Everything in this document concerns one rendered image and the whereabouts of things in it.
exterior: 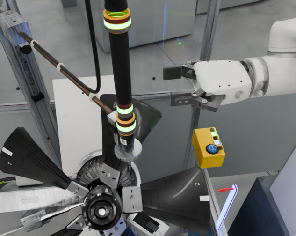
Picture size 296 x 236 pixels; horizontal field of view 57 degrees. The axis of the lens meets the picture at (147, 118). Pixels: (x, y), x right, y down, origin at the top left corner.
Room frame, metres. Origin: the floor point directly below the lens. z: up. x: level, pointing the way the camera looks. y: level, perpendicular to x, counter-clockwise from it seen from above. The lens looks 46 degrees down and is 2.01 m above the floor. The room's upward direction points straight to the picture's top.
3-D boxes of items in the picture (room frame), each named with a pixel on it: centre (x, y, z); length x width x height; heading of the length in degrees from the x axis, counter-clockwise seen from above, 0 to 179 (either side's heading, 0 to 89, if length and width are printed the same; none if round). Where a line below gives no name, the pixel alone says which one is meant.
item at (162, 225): (0.46, 0.00, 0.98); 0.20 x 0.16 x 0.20; 7
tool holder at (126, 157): (0.43, 0.06, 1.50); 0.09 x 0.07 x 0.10; 42
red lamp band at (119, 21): (0.43, 0.05, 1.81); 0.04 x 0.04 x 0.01
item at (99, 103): (0.65, 0.25, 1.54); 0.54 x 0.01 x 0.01; 42
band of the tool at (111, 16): (0.43, 0.05, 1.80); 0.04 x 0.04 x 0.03
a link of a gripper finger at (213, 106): (0.40, -0.13, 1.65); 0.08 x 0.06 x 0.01; 179
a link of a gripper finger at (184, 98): (0.39, -0.08, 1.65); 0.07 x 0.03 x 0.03; 97
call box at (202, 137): (0.76, -0.27, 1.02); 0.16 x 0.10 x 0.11; 7
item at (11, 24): (0.89, 0.47, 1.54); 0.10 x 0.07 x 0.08; 42
